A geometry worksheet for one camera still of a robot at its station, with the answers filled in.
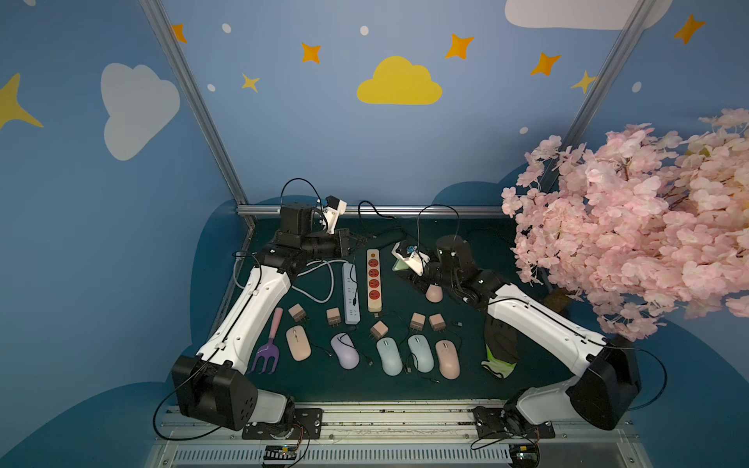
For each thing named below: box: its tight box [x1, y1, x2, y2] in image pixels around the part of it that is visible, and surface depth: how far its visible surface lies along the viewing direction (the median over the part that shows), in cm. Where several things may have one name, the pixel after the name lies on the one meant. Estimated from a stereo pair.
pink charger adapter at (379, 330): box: [369, 319, 390, 340], surface depth 91 cm
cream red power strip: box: [366, 248, 383, 313], surface depth 101 cm
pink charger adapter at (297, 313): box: [287, 303, 307, 322], surface depth 95 cm
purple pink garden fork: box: [248, 307, 284, 376], surface depth 88 cm
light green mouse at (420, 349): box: [407, 334, 434, 373], surface depth 87 cm
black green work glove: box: [480, 313, 519, 379], surface depth 86 cm
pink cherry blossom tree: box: [501, 107, 749, 343], surface depth 58 cm
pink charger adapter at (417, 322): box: [410, 312, 427, 331], surface depth 93 cm
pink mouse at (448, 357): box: [434, 339, 461, 380], surface depth 86 cm
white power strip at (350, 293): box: [342, 262, 361, 325], surface depth 103 cm
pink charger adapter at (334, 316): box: [325, 307, 342, 327], surface depth 95 cm
